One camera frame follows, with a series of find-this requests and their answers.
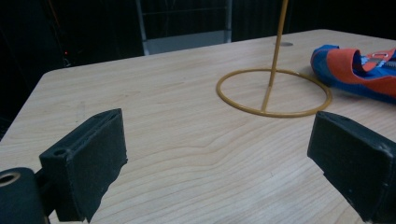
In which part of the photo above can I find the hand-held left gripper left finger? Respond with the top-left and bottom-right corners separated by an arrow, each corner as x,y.
38,107 -> 129,224

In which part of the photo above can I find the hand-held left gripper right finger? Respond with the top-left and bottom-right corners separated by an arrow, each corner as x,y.
306,110 -> 396,224

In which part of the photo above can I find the grey metal frame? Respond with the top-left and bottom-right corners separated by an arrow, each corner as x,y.
135,0 -> 233,57

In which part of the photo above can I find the blue and orange shoe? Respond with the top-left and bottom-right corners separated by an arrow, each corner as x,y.
310,44 -> 396,105

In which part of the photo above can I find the gold metal ring stand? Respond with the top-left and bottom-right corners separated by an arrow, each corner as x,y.
216,0 -> 332,119

